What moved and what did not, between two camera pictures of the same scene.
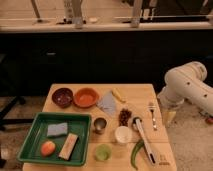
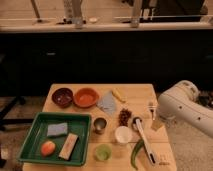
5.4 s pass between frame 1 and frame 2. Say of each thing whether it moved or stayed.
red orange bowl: stayed
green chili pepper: stayed
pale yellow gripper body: moved
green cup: stayed
